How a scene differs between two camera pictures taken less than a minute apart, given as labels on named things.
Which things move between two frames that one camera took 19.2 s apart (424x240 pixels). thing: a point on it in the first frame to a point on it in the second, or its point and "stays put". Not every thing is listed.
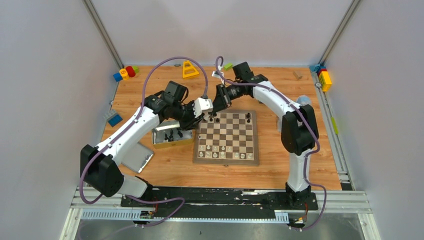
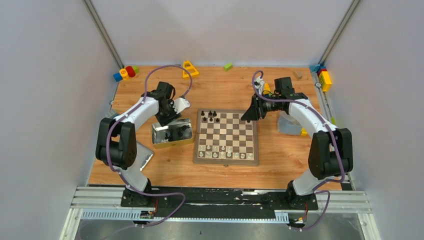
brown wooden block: x=297 y=74 stays put
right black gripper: x=221 y=102 to x=253 y=113
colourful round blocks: x=130 y=71 stays put
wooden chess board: x=228 y=137 stays put
